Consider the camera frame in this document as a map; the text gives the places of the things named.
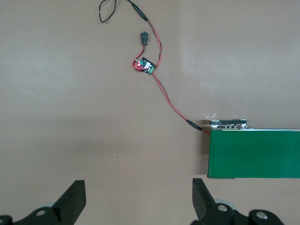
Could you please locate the thin black power cable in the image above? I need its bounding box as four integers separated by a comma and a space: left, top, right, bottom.
97, 0, 134, 23

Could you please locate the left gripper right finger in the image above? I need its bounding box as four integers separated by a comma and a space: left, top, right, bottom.
191, 178, 284, 225

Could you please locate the red and black wire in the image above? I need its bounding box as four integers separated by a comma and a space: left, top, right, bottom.
132, 2, 211, 136

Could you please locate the small black inline switch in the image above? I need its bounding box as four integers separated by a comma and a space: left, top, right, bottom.
140, 31, 149, 46

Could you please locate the small green circuit board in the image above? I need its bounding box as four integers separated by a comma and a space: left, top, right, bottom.
137, 57, 157, 76

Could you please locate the green conveyor belt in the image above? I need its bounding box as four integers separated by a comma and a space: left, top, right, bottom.
206, 119, 300, 180

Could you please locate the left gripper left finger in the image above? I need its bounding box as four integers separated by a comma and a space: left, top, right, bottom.
0, 180, 86, 225

